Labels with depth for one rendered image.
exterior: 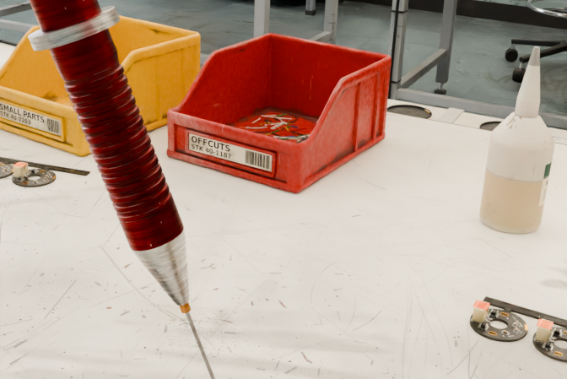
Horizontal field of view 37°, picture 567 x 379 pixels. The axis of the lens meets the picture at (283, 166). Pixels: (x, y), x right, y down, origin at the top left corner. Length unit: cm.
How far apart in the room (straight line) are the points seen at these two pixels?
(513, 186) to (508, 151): 2
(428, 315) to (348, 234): 8
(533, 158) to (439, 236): 6
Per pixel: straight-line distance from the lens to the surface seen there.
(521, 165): 46
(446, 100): 267
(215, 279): 41
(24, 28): 345
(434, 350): 37
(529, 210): 48
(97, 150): 16
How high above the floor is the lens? 95
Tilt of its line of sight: 22 degrees down
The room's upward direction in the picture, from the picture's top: 2 degrees clockwise
